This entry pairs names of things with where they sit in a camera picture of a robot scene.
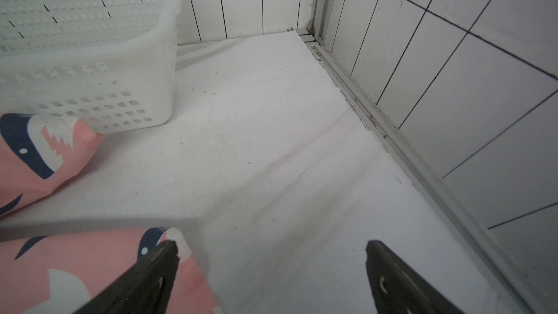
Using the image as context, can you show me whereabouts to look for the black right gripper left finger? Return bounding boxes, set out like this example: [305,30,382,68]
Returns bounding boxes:
[76,241,180,314]

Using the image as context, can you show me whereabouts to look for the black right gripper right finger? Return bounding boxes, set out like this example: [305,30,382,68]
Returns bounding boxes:
[366,240,463,314]

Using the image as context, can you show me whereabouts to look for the pink shark print shorts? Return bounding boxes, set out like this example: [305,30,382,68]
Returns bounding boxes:
[1,113,221,313]

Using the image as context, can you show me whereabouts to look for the white perforated plastic basket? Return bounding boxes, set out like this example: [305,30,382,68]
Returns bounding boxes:
[1,0,182,134]

